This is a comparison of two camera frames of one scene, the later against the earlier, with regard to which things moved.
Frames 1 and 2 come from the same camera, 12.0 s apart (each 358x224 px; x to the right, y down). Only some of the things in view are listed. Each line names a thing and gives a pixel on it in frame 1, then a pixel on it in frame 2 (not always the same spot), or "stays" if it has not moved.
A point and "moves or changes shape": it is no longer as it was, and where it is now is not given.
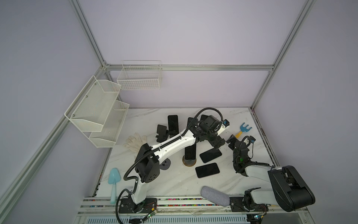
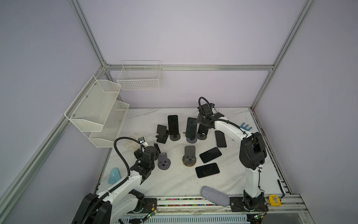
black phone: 207,170 stays
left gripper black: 217,142 to 158,150
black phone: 190,152 moves or changes shape
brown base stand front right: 189,162 stays
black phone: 210,155 stays
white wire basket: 140,75 stays
